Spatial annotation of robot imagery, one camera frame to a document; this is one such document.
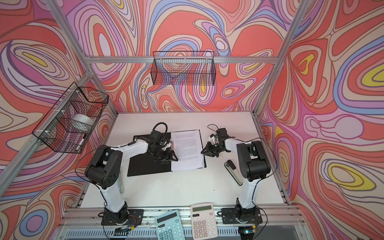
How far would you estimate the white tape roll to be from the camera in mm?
717

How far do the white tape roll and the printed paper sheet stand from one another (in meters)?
0.46

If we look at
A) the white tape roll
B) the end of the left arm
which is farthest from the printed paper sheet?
the white tape roll

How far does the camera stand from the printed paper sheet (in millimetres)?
923
